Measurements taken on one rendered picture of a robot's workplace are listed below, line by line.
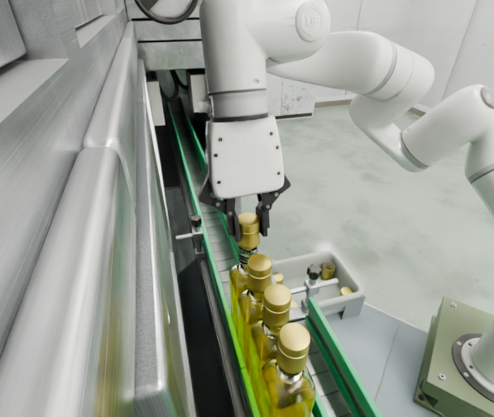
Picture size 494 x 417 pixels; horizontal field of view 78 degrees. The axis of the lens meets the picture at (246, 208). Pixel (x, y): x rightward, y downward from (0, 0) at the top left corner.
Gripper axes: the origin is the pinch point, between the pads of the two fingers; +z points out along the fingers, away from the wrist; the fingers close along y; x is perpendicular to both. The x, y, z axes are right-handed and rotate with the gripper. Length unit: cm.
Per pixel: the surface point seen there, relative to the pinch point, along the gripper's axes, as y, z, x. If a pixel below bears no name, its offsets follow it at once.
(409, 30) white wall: 368, -87, 379
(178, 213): -7, 33, 100
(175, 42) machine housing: 1, -37, 81
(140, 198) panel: -13.0, -10.3, -13.8
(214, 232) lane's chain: 1.0, 20.0, 43.0
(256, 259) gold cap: -0.4, 3.5, -4.5
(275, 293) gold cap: -0.2, 5.1, -10.5
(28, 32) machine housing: -16.6, -22.0, -18.6
